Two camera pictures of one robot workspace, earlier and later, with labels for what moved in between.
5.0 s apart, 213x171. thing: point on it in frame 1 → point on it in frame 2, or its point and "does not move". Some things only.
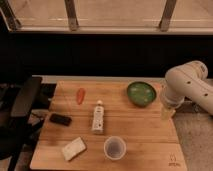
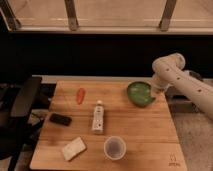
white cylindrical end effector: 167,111 → 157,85
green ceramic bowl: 141,94 does not move
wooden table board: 108,125 does not move
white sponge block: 73,149 does not move
